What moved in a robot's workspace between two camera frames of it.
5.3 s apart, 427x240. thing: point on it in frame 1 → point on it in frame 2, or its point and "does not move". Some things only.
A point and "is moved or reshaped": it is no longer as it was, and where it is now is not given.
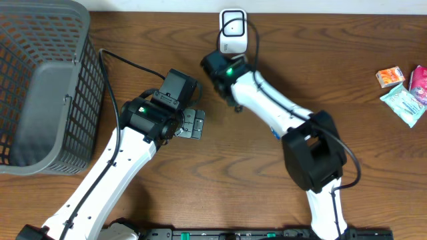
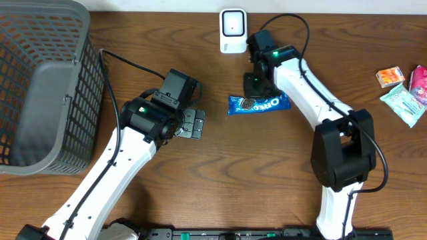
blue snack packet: [275, 134] is moved or reshaped
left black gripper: [192, 123] does not move
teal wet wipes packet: [409, 109] does not move
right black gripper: [237, 109] → [253, 88]
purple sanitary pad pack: [417, 83] does not move
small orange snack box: [390, 76] does not move
